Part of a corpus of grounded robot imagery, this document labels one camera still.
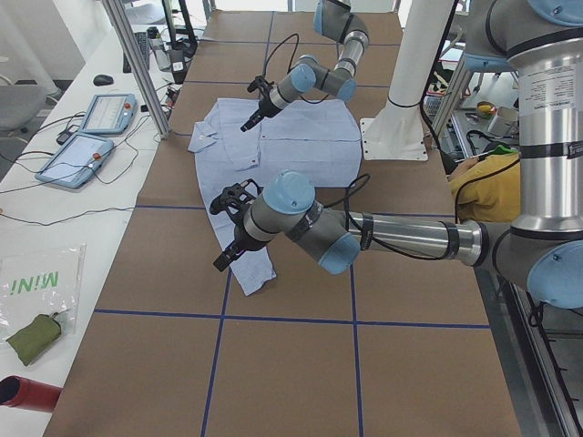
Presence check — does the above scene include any red cylinder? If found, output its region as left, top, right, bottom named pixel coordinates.
left=1, top=376, right=62, bottom=412

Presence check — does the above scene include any near blue teach pendant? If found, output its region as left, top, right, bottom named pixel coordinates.
left=35, top=133, right=114, bottom=189

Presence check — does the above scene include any white mug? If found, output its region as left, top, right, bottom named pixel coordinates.
left=487, top=107, right=519, bottom=137

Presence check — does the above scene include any black keyboard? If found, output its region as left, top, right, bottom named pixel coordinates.
left=121, top=31, right=149, bottom=74

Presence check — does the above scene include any person in yellow shirt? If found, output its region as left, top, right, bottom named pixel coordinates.
left=448, top=152, right=521, bottom=223

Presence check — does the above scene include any aluminium frame post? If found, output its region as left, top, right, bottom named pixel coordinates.
left=102, top=0, right=170, bottom=139

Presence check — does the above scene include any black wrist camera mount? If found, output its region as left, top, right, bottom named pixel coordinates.
left=209, top=178, right=262, bottom=219
left=247, top=75, right=275, bottom=97

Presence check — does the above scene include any black computer mouse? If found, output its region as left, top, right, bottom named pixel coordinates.
left=93, top=74, right=114, bottom=86

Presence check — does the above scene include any blue striped button shirt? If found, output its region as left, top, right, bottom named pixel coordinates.
left=189, top=98, right=362, bottom=295

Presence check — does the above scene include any green fabric pouch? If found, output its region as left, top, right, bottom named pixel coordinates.
left=6, top=314, right=62, bottom=366

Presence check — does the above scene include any grey office chair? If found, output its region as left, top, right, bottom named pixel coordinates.
left=1, top=85, right=47, bottom=137

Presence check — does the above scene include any far blue teach pendant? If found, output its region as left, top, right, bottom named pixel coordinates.
left=78, top=94, right=137, bottom=136

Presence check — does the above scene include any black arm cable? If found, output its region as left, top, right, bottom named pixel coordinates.
left=313, top=173, right=452, bottom=261
left=261, top=32, right=338, bottom=104

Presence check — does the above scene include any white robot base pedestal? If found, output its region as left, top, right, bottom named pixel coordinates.
left=361, top=0, right=456, bottom=161

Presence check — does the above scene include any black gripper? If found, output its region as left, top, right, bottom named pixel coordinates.
left=240, top=88, right=288, bottom=132
left=213, top=209, right=273, bottom=271

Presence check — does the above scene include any clear plastic bag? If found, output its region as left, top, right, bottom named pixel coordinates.
left=1, top=243, right=86, bottom=351

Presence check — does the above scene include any blue teach pendant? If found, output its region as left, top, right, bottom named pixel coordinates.
left=78, top=94, right=137, bottom=136
left=35, top=133, right=114, bottom=189

